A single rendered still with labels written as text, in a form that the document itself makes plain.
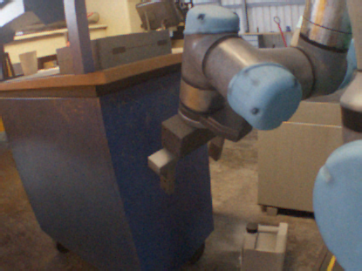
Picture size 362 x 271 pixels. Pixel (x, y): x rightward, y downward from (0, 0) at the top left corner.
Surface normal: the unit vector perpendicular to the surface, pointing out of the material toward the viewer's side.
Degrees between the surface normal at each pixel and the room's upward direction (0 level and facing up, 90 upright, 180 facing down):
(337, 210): 97
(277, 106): 115
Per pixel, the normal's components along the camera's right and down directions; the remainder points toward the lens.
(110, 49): 0.83, 0.11
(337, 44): -0.02, 0.64
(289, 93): 0.42, 0.65
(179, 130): 0.07, -0.73
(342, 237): -0.88, 0.36
